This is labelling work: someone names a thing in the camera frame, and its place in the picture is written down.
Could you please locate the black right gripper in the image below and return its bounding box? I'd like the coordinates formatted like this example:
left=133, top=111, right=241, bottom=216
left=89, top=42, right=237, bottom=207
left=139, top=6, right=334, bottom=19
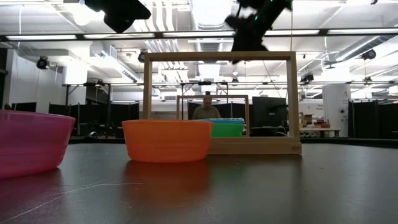
left=225, top=0, right=294, bottom=65

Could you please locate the teal plastic bowl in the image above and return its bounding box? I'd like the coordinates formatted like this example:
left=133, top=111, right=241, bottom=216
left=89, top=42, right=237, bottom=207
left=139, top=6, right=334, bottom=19
left=201, top=118, right=246, bottom=126

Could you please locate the green plastic bowl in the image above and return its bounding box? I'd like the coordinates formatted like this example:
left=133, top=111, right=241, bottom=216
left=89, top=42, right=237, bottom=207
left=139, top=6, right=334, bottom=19
left=211, top=123, right=245, bottom=138

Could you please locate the wooden slatted shelf rack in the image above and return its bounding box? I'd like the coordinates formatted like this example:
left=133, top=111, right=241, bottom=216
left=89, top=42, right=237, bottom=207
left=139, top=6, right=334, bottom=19
left=142, top=51, right=303, bottom=156

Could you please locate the dark background monitor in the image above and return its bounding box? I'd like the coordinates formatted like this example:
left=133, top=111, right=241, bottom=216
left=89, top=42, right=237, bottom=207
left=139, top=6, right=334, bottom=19
left=251, top=96, right=289, bottom=128

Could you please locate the person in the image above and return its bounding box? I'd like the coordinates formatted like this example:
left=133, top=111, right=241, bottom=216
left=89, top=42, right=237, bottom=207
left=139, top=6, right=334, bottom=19
left=192, top=95, right=222, bottom=121

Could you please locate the cardboard box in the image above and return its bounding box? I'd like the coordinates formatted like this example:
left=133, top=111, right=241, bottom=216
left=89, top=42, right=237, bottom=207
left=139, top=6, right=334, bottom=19
left=300, top=112, right=315, bottom=125

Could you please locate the black room partition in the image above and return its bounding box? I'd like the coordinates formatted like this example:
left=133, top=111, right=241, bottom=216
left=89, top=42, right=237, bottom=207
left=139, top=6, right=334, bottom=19
left=348, top=99, right=398, bottom=140
left=48, top=101, right=141, bottom=138

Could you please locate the white round column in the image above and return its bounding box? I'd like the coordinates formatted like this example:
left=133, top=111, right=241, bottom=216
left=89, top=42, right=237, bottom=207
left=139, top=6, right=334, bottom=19
left=322, top=83, right=352, bottom=138

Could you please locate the cluttered work table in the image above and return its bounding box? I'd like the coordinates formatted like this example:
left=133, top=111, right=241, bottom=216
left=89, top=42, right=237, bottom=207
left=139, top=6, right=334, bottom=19
left=299, top=125, right=341, bottom=139

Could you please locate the orange plastic bowl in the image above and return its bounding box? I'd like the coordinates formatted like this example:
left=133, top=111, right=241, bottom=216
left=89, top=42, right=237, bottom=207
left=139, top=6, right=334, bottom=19
left=121, top=119, right=214, bottom=164

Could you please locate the black table mat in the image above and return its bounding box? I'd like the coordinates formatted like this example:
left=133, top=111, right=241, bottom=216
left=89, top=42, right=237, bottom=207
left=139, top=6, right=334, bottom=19
left=0, top=138, right=398, bottom=224

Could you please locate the pink plastic bowl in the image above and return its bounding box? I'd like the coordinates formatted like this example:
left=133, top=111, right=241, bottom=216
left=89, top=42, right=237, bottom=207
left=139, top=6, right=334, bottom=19
left=0, top=109, right=76, bottom=180

